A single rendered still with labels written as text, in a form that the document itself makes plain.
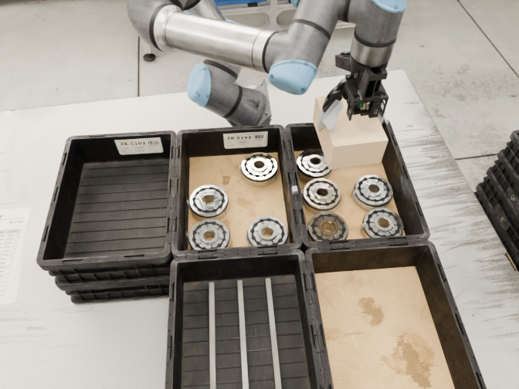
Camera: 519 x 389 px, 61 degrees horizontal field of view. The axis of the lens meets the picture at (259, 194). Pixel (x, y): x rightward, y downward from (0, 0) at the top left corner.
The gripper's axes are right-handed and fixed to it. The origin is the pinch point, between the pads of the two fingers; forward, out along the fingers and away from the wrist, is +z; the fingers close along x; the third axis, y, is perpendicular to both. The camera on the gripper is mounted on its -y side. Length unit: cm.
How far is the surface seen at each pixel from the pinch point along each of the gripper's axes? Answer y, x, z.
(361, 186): 0.8, 7.3, 23.6
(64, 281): 15, -71, 27
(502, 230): -10, 83, 84
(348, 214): 7.3, 2.5, 26.7
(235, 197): -3.4, -26.6, 26.9
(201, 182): -10.1, -35.4, 26.9
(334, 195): 2.4, -0.4, 23.9
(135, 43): -204, -73, 111
